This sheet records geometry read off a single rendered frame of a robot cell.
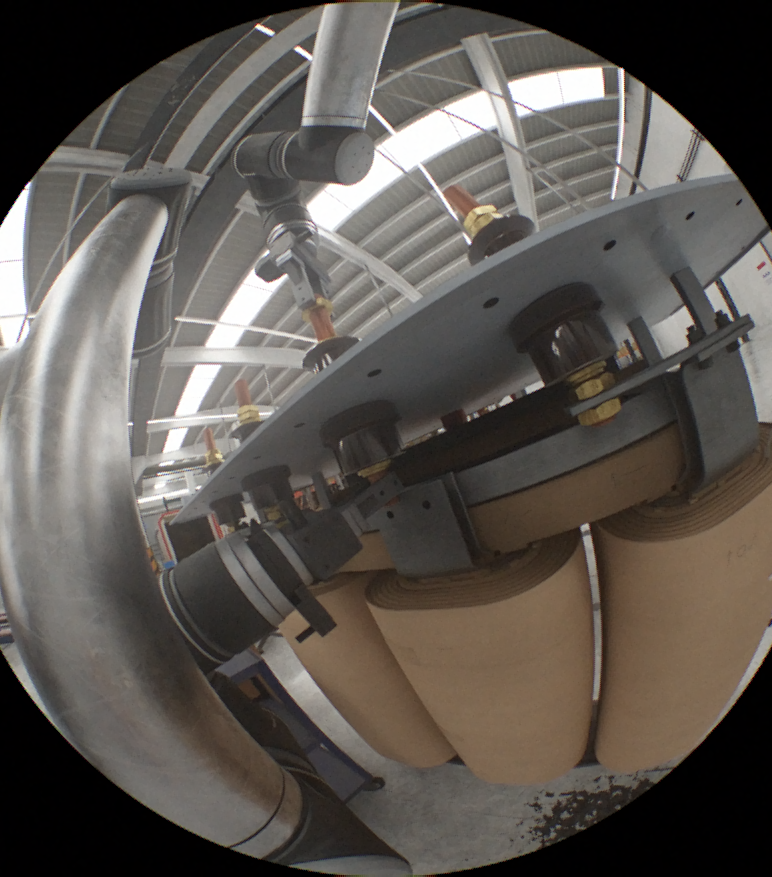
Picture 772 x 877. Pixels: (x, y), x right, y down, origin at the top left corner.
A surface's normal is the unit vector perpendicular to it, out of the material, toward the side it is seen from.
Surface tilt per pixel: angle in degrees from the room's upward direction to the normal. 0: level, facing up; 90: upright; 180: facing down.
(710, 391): 90
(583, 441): 90
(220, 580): 65
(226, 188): 180
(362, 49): 166
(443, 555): 90
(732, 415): 90
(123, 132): 174
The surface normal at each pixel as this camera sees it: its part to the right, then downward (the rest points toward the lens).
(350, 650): 0.12, -0.17
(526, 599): -0.15, -0.07
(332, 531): 0.54, -0.31
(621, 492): -0.53, 0.11
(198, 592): 0.26, -0.65
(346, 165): 0.80, 0.60
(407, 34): 0.37, 0.92
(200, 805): 0.76, -0.51
